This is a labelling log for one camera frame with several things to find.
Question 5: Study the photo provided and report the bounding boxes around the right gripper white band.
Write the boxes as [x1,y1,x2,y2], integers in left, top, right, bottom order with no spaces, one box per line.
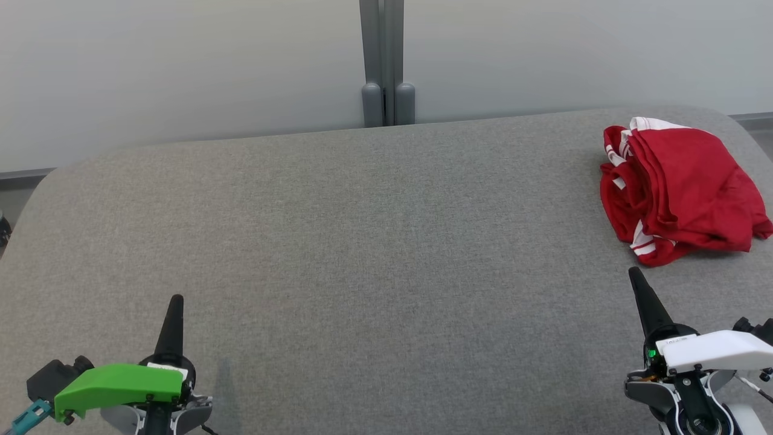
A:
[628,266,773,376]

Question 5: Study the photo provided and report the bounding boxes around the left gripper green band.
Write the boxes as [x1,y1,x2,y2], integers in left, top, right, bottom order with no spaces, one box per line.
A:
[53,294,197,424]

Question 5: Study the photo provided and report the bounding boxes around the red basketball jersey white sleeves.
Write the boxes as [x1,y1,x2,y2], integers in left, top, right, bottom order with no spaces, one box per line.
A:
[600,126,695,268]

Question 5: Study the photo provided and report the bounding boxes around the red shorts wide white stripe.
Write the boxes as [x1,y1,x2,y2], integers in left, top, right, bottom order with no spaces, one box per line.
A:
[628,117,773,253]

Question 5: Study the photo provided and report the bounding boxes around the left cable teal connector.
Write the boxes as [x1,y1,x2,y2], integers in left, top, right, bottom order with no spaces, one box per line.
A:
[8,399,55,435]

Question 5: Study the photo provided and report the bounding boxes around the grey metal partition post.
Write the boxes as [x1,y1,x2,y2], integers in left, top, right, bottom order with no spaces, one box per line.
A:
[359,0,417,127]

